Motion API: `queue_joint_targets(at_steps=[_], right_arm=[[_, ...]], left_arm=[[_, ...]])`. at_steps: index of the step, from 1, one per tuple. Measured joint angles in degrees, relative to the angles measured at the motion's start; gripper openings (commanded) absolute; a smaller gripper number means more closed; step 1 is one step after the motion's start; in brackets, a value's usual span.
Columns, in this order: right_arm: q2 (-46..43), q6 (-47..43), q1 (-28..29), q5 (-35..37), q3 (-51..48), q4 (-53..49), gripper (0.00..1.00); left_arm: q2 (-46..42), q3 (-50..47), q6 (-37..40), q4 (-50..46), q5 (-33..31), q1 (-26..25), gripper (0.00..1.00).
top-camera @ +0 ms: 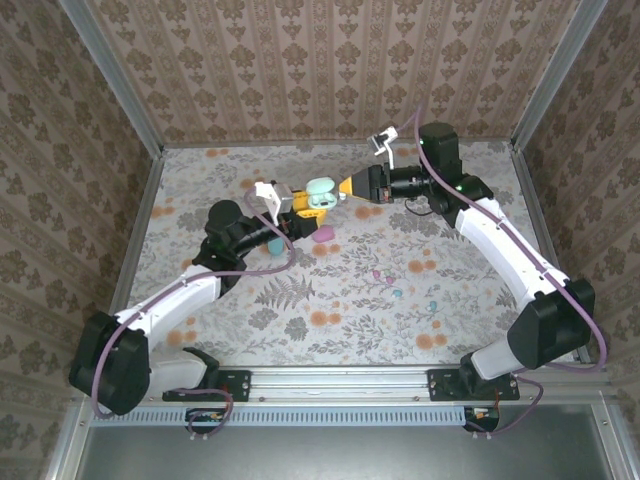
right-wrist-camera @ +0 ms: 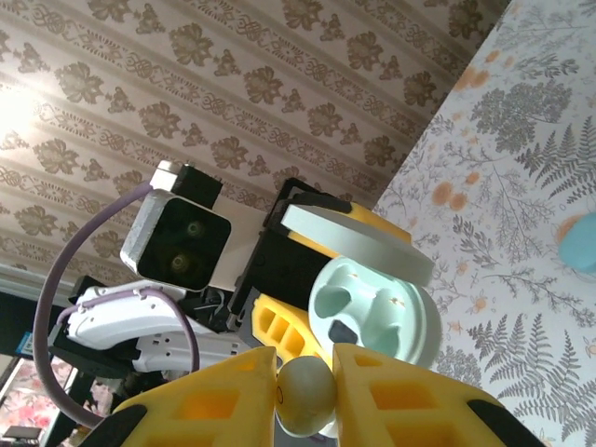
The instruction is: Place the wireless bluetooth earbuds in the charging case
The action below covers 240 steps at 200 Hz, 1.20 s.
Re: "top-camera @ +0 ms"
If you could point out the green earbud charging case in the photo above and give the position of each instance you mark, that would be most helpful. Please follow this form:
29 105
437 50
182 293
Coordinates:
320 200

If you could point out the black connector box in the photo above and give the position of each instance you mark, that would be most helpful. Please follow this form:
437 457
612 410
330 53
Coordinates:
482 414
207 415

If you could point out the grey metal panel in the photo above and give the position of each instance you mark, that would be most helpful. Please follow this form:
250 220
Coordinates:
340 455

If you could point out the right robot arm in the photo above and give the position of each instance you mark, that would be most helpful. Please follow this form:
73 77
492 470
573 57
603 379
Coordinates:
495 250

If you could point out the blue earbud charging case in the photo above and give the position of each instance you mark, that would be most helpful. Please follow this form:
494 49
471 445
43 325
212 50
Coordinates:
275 248

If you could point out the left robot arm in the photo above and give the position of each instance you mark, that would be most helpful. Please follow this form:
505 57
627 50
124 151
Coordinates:
170 305

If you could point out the pink earbud charging case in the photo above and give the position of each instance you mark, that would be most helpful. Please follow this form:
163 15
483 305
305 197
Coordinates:
324 235

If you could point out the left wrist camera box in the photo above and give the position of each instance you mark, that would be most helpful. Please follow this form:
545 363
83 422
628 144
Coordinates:
280 196

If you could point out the aluminium frame profile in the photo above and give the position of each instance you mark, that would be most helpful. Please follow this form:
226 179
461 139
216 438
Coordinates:
612 440
136 225
118 80
555 75
340 382
67 450
537 210

